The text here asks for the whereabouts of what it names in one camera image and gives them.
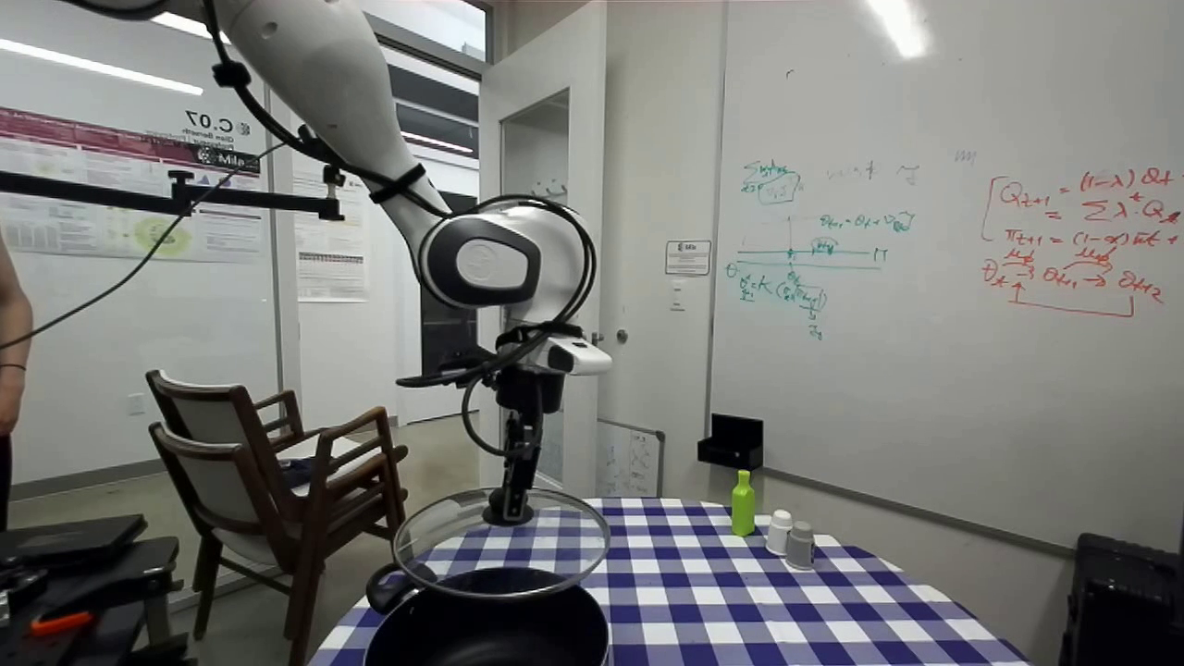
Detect white door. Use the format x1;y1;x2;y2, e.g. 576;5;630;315
476;0;607;497

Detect grey pepper shaker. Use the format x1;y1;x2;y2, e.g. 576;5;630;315
783;521;814;570

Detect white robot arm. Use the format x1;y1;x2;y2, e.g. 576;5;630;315
201;0;607;526

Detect green plastic bottle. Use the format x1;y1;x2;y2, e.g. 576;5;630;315
729;470;758;535

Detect front wooden chair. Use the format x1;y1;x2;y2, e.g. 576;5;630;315
146;427;405;666

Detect rear wooden chair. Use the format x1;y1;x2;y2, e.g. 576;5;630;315
143;367;401;497

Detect black cooking pot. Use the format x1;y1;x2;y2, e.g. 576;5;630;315
362;566;607;666

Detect glass pot lid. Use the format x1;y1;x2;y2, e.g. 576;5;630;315
392;487;611;600

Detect wooden chair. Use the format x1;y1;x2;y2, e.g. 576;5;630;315
143;367;401;497
146;427;405;666

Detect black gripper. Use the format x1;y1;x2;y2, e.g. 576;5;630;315
483;370;562;526

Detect black equipment cart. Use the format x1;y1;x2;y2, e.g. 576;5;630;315
0;516;191;666

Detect white salt shaker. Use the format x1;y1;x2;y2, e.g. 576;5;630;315
767;512;793;560

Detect blue checkered tablecloth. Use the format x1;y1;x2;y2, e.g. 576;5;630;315
307;497;1033;666

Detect black suitcase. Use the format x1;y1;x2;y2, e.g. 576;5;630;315
1058;532;1184;666

